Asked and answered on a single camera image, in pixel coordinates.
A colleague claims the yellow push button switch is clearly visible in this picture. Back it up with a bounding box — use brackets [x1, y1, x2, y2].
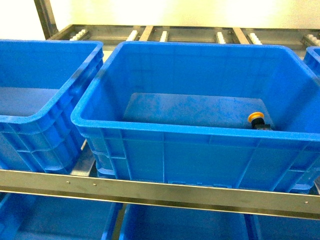
[247, 112, 272, 131]

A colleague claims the blue plastic crate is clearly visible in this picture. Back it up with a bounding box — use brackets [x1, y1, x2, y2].
[71, 41, 320, 192]
[0, 39, 104, 174]
[303, 46, 320, 77]

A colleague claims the lower blue crate right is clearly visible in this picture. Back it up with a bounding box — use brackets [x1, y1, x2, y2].
[119, 204, 249, 240]

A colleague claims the left blue plastic crate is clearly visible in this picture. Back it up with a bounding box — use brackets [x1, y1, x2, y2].
[0, 39, 104, 174]

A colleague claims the metal shelf rack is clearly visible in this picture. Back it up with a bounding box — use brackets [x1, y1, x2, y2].
[0, 0, 320, 221]

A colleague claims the lower blue crate left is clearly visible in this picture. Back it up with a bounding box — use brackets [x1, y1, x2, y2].
[0, 193, 122, 240]

